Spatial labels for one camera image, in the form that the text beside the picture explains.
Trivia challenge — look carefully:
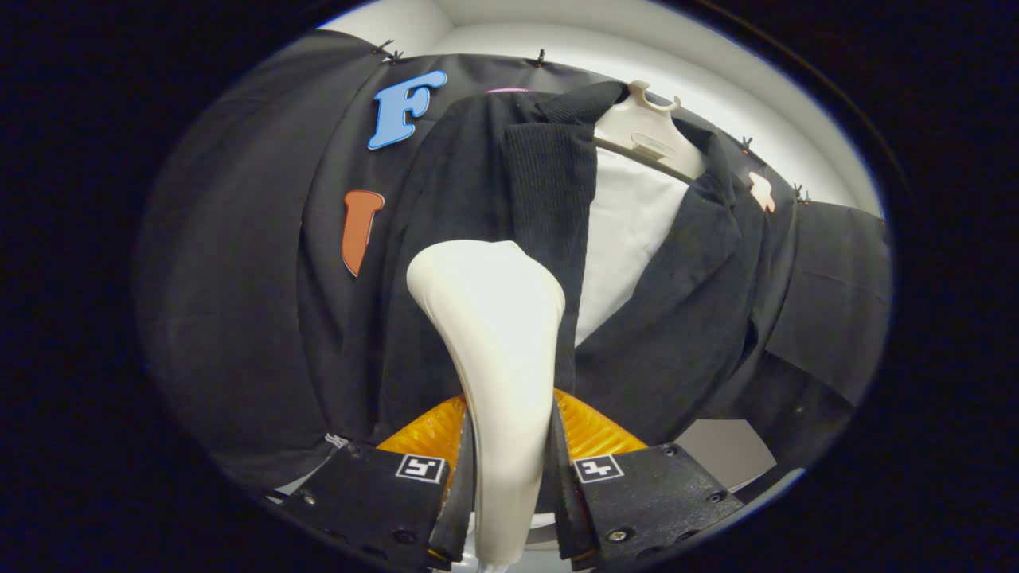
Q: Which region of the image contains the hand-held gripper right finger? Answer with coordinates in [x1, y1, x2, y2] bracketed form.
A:
[549, 388, 745, 572]

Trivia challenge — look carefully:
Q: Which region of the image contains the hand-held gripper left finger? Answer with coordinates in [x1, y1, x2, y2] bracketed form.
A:
[283, 394, 477, 572]

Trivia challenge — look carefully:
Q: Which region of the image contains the white garment steamer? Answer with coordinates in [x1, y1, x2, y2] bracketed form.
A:
[406, 240, 567, 567]

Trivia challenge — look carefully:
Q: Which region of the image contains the black jacket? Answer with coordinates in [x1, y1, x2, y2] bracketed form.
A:
[373, 80, 777, 446]

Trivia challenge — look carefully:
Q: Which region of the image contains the grey cabinet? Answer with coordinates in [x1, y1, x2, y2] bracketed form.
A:
[677, 419, 777, 490]

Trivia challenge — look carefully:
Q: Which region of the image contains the black backdrop cloth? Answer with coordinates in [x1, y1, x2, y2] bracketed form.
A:
[134, 30, 892, 490]

